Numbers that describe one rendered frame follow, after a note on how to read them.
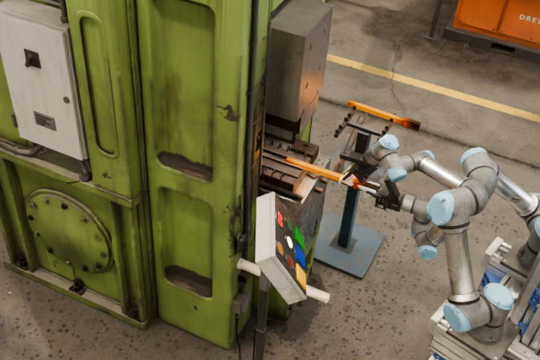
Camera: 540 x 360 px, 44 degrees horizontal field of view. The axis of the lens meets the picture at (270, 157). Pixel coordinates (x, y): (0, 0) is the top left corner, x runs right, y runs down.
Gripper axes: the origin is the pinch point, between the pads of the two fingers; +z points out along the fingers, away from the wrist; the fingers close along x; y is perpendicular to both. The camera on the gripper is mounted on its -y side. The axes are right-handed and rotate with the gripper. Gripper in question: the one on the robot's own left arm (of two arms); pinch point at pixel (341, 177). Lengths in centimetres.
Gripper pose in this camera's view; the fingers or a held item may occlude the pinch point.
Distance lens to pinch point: 306.0
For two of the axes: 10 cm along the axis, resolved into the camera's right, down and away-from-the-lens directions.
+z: -4.9, 5.1, 7.1
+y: 7.6, 6.4, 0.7
